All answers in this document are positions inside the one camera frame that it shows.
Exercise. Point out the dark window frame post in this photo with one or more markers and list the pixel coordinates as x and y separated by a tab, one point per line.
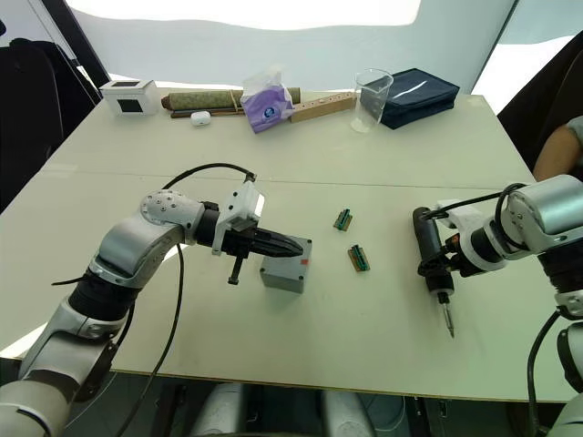
75	41

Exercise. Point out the small green connector part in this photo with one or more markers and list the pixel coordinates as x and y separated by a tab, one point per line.
359	258
344	219

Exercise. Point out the bare forearm of bystander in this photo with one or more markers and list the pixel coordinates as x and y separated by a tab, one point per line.
558	150

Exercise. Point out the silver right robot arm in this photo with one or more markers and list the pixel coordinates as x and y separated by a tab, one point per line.
546	214

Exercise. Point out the dark wooden stick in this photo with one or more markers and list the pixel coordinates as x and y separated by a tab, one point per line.
214	112

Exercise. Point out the clear glass beaker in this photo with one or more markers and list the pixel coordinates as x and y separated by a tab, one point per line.
371	102

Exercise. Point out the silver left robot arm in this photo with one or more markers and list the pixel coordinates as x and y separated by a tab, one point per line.
132	246

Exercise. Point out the grey box with lid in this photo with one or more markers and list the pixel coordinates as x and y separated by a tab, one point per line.
284	273

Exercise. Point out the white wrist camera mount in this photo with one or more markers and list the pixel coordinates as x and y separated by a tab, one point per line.
246	202
460	216

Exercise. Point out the dark blue fabric pouch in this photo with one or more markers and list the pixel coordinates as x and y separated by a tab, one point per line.
423	98

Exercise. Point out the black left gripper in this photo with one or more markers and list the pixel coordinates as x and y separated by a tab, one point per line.
241	243

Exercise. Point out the white earbuds case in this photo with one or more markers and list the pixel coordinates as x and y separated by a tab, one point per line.
200	118

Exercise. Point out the purple tissue pack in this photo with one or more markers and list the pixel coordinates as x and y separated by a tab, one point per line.
268	109

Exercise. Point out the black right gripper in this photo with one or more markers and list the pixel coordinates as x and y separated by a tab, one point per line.
461	259

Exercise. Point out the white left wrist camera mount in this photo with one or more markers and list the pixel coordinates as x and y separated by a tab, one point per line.
246	202

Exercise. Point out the dark electric screwdriver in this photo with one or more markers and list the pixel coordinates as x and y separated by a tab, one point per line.
428	236

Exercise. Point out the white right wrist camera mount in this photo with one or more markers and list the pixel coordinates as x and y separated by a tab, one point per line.
460	216

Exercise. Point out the wooden block with holes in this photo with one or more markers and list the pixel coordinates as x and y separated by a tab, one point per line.
323	107

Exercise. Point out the white box with black square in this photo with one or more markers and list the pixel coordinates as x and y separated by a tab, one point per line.
129	98

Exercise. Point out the grey rounded shape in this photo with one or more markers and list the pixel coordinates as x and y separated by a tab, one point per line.
223	412
346	416

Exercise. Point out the rolled brown mat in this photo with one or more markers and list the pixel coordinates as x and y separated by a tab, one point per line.
205	98

